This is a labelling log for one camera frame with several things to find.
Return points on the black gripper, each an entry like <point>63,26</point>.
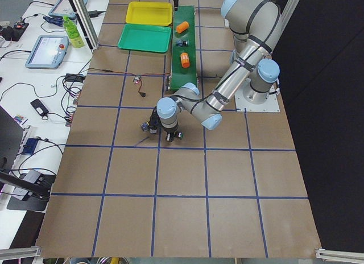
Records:
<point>171,132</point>

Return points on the yellow push button switch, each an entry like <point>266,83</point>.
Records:
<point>145,127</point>

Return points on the plain orange cylinder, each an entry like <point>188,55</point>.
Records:
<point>183,26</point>

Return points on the orange cylinder with 4680 label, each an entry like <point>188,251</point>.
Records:
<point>184,59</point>

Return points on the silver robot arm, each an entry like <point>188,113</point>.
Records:
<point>256,26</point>

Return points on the yellow plastic tray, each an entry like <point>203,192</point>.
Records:
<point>149,13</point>

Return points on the small motor controller board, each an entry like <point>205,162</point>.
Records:
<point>137,79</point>

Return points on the green plastic tray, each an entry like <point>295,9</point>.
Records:
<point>146,38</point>

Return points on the green conveyor belt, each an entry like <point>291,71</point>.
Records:
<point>180,76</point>

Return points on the black power adapter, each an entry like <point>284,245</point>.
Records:
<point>77,78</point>

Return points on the green tea bottle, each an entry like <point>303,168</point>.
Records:
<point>72,32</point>

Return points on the far teach pendant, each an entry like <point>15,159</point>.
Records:
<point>62,8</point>

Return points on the teach pendant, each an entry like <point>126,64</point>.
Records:
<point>48,52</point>
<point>62,8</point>

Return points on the black car key fob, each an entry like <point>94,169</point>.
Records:
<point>39,107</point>

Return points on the near teach pendant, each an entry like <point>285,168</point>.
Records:
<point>48,52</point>

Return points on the black monitor stand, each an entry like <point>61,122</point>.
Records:
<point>31,187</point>

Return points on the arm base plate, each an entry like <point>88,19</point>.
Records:
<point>248,100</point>

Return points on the aluminium frame post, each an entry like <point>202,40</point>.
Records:
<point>79,8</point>

